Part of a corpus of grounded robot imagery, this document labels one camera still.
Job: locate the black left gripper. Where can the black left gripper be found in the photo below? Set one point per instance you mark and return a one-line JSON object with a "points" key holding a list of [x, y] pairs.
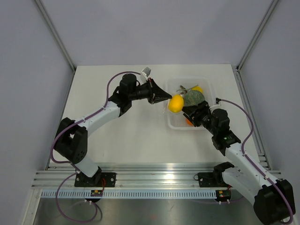
{"points": [[155, 94]]}

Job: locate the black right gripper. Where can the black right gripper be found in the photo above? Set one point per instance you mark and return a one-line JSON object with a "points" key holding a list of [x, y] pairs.
{"points": [[191, 112]]}

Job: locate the yellow lemon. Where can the yellow lemon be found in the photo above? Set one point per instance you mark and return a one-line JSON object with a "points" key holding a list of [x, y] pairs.
{"points": [[197, 88], [176, 104]]}

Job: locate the clear zip top bag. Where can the clear zip top bag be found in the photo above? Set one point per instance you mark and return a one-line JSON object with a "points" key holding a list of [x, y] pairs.
{"points": [[165, 109]]}

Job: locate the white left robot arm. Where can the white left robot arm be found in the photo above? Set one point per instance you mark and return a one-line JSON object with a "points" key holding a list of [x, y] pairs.
{"points": [[71, 140]]}

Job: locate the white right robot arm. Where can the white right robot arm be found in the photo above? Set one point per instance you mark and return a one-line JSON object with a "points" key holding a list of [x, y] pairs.
{"points": [[272, 199]]}

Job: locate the grey toy fish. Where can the grey toy fish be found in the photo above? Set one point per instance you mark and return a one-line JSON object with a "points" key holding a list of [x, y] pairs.
{"points": [[182, 91]]}

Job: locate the orange fruit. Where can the orange fruit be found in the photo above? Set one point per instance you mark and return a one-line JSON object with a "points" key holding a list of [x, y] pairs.
{"points": [[188, 122]]}

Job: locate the white perforated plastic basket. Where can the white perforated plastic basket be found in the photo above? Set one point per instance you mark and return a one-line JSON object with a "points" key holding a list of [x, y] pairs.
{"points": [[177, 121]]}

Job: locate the green netted melon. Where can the green netted melon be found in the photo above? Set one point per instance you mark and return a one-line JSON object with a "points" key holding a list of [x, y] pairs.
{"points": [[193, 97]]}

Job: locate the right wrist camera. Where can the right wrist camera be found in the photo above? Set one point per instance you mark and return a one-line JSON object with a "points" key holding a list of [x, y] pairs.
{"points": [[214, 107]]}

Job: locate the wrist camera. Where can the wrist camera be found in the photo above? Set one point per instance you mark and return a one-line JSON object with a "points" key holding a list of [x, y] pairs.
{"points": [[214, 107], [145, 73]]}

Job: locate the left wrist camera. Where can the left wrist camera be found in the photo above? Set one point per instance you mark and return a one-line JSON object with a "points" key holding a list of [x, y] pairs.
{"points": [[145, 73]]}

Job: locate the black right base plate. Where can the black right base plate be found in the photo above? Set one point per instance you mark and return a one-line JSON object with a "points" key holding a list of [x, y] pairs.
{"points": [[210, 180]]}

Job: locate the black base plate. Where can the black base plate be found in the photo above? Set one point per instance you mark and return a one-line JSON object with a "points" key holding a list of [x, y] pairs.
{"points": [[210, 180], [106, 179]]}

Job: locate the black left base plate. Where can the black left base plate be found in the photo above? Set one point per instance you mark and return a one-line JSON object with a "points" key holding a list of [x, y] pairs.
{"points": [[106, 179]]}

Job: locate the left aluminium frame post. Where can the left aluminium frame post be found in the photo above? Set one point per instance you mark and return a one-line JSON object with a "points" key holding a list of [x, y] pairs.
{"points": [[54, 33]]}

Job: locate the aluminium frame post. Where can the aluminium frame post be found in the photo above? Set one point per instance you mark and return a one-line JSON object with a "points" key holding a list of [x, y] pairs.
{"points": [[54, 33], [258, 32]]}

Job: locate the aluminium front rail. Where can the aluminium front rail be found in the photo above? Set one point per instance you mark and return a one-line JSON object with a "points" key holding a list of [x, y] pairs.
{"points": [[130, 176]]}

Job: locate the right aluminium frame post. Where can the right aluminium frame post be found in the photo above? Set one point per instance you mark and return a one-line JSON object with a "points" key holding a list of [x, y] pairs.
{"points": [[258, 32]]}

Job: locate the white slotted cable duct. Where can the white slotted cable duct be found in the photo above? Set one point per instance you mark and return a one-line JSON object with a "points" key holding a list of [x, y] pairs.
{"points": [[136, 194]]}

